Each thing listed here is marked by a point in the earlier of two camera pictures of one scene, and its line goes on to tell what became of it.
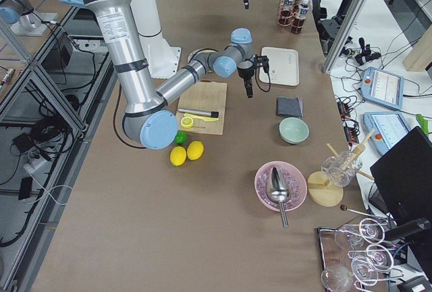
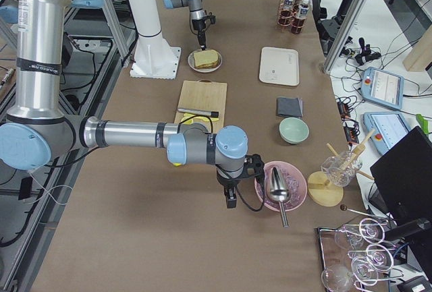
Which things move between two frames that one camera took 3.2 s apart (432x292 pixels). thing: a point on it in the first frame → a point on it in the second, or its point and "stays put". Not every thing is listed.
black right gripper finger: x=249 y=87 → x=231 y=196
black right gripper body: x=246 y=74 → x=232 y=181
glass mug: x=341 y=168 stays put
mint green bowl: x=293 y=130 stays put
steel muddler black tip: x=211 y=114 stays put
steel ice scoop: x=279 y=191 stays put
